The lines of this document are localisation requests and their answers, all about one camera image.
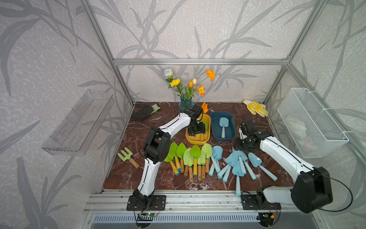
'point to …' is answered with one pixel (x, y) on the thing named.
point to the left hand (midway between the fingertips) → (202, 133)
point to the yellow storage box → (200, 139)
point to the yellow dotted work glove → (256, 108)
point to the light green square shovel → (188, 160)
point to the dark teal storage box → (230, 132)
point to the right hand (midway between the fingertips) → (236, 145)
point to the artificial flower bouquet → (188, 92)
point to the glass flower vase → (186, 103)
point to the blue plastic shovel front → (237, 171)
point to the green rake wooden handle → (127, 156)
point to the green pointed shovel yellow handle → (195, 152)
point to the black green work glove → (141, 111)
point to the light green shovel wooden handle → (201, 161)
